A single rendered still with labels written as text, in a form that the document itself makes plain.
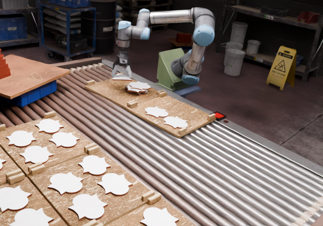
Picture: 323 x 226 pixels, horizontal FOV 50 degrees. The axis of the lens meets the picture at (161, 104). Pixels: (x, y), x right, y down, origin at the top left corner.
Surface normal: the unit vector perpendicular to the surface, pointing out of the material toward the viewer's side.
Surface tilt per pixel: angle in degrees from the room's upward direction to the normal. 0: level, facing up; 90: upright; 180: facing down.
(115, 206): 0
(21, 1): 97
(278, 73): 77
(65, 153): 0
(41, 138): 0
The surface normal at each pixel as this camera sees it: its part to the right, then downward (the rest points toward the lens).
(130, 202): 0.10, -0.90
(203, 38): -0.11, 0.76
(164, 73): -0.70, 0.25
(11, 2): 0.77, 0.43
